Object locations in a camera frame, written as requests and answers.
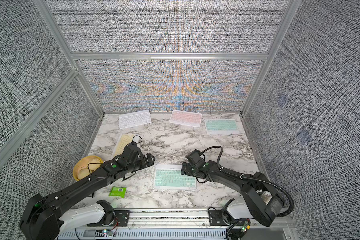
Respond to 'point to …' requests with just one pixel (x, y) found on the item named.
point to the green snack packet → (118, 191)
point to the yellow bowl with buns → (85, 165)
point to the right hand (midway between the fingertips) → (187, 167)
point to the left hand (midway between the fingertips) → (152, 160)
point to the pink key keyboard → (186, 118)
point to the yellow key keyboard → (124, 140)
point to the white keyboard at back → (135, 119)
